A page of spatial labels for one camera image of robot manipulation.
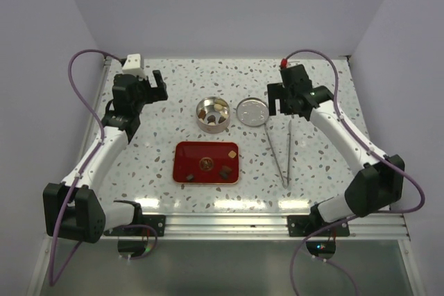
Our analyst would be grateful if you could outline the black base bracket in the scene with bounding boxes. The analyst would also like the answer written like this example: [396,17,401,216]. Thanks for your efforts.
[110,200,166,238]
[287,204,350,237]

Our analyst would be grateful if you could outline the round metal tin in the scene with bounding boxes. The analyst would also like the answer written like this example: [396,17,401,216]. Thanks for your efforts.
[196,96,231,134]

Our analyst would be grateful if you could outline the black right base bracket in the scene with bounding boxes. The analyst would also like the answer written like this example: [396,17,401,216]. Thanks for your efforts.
[287,204,350,237]

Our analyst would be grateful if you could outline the aluminium mounting rail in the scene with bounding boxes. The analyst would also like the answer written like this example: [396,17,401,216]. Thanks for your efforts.
[157,213,410,241]

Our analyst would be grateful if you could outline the brown rectangular chocolate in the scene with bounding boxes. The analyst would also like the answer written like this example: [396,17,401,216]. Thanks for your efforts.
[198,110,207,119]

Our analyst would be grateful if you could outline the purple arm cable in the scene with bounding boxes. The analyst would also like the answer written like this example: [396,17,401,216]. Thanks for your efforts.
[279,49,426,296]
[50,49,160,287]

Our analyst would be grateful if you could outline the red rectangular tray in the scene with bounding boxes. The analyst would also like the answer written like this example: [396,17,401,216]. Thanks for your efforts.
[172,141,240,185]

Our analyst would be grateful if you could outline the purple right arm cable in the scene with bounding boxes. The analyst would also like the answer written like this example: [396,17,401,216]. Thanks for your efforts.
[279,49,426,296]

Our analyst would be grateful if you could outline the black left base bracket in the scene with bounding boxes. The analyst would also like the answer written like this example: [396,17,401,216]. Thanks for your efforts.
[110,200,166,238]

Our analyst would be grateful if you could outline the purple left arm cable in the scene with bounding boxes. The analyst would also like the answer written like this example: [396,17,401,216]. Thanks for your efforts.
[50,49,160,287]

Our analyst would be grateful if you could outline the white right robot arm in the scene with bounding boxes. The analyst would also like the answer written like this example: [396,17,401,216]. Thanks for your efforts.
[267,64,405,236]

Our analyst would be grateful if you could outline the round metal tin lid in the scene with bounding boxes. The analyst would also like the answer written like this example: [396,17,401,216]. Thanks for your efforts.
[236,97,270,127]

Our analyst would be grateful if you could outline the dark ridged chocolate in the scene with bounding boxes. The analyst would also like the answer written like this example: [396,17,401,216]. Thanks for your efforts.
[219,171,228,179]

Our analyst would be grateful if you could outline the metal tweezers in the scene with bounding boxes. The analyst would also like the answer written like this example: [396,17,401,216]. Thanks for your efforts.
[264,121,292,189]

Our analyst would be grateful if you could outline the tan square Sweet chocolate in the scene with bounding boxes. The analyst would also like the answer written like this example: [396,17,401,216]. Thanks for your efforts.
[214,98,227,106]

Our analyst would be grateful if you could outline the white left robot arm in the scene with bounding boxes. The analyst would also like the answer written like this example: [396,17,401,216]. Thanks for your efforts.
[43,70,168,243]

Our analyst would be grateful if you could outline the dark oval chocolate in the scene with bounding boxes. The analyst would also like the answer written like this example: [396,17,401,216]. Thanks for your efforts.
[207,115,216,123]

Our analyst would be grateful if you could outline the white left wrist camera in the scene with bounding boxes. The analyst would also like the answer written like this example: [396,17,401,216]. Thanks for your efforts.
[122,53,144,77]

